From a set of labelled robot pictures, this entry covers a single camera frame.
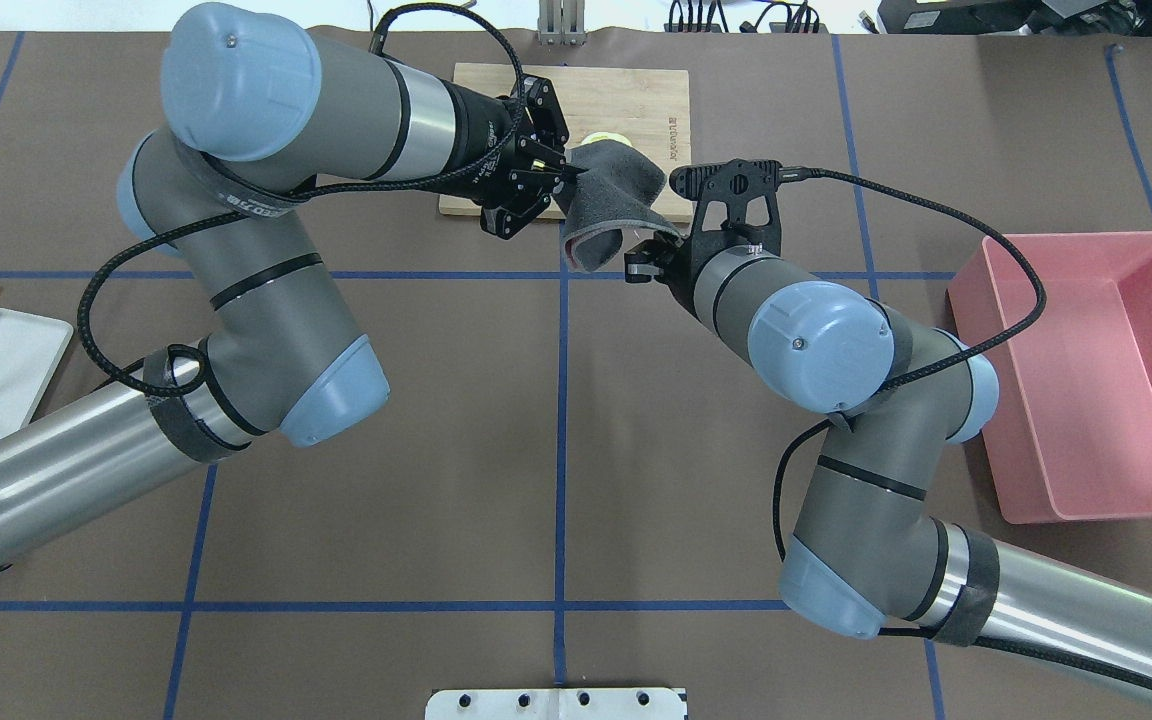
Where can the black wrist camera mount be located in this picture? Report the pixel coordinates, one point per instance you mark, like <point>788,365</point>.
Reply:
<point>735,205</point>

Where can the black monitor equipment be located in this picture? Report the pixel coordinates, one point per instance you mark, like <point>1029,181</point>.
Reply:
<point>1061,18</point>

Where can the white mounting plate with bolts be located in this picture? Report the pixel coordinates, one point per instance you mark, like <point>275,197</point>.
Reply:
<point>559,703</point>

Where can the black power strip with cables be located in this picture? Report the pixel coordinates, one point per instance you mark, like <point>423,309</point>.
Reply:
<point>768,17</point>

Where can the grey aluminium post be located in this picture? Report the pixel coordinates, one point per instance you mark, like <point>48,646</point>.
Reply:
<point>562,23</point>

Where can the bamboo cutting board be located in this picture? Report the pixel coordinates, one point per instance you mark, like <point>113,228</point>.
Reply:
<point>649,106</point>

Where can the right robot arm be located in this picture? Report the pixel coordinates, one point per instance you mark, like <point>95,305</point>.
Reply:
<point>865,558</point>

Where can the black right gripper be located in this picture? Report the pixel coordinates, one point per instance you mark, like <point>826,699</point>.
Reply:
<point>677,268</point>

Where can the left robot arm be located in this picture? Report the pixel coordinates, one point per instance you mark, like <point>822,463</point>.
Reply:
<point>261,117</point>

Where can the pink plastic bin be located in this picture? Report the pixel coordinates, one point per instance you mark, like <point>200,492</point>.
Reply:
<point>1071,439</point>

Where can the yellow lemon slices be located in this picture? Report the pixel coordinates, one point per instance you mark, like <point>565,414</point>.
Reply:
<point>600,136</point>

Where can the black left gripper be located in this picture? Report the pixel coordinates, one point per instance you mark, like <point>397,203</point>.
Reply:
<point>481,135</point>

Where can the dark grey cloth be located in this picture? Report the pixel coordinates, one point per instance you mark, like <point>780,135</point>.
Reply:
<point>612,191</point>

